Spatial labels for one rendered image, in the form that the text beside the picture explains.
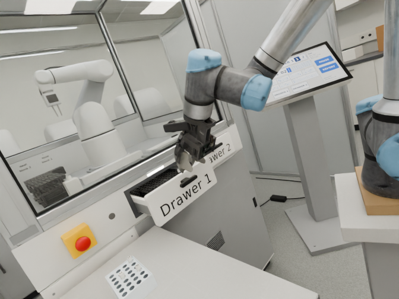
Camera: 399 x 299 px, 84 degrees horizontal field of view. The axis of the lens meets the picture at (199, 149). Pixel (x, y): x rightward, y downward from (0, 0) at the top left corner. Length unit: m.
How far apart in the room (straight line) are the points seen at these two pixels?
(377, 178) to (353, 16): 3.56
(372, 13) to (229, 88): 3.66
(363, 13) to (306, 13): 3.52
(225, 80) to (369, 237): 0.48
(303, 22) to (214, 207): 0.83
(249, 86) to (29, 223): 0.68
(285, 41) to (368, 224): 0.46
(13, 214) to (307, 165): 1.51
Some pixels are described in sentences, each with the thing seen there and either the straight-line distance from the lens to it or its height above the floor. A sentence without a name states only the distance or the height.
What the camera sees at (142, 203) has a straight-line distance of 0.81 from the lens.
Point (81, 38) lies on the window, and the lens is 0.90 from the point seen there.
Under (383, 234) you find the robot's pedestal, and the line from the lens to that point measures 0.66.
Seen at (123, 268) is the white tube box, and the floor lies 0.80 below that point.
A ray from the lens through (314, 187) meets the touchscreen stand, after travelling 1.73.
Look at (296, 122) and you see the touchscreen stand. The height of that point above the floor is 0.79.
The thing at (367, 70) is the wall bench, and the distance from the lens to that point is 3.40.
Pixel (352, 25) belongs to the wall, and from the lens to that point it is 4.12.
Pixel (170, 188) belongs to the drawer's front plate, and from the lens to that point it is 0.74.
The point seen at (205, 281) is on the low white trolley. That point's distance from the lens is 0.60.
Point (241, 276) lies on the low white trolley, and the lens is 0.57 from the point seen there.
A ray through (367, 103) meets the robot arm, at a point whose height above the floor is 1.02.
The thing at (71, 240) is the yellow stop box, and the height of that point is 0.90.
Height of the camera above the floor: 1.16
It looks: 14 degrees down
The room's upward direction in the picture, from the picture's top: 20 degrees counter-clockwise
